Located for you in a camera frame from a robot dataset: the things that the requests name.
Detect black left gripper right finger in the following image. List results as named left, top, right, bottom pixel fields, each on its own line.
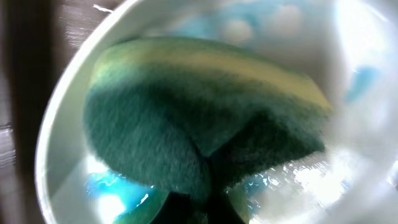
left=208, top=194, right=244, bottom=224

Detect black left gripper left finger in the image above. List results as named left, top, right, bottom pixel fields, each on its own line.
left=150, top=192, right=197, bottom=224

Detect green yellow scrub sponge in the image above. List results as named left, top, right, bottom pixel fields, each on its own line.
left=82, top=36, right=333, bottom=224

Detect grey metal serving tray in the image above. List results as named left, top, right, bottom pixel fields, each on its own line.
left=1, top=0, right=121, bottom=223

